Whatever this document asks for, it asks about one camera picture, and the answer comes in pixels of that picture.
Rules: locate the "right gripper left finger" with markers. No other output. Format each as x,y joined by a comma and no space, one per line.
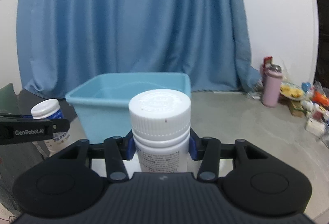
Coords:
117,149

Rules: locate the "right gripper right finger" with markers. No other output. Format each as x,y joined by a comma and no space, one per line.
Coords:
207,150

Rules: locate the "white bottle blue label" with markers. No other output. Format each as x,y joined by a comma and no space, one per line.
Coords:
50,111

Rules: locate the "white bottle text label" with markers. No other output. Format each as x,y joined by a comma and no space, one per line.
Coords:
161,123

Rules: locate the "light blue plastic bin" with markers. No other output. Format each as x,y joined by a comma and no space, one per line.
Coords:
101,103

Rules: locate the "pink thermos bottle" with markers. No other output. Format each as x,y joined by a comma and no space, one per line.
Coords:
272,83

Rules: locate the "green cardboard box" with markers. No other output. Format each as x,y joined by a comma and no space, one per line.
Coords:
296,109

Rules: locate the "plate with yellow food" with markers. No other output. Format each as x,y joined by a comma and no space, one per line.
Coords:
292,91

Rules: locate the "red box behind thermos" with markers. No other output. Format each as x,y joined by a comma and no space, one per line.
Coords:
267,62

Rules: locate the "red white small box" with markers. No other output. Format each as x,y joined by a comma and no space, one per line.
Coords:
314,124

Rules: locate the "orange tube package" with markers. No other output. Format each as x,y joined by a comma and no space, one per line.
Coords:
320,99

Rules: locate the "blue curtain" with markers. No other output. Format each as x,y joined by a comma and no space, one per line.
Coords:
63,43

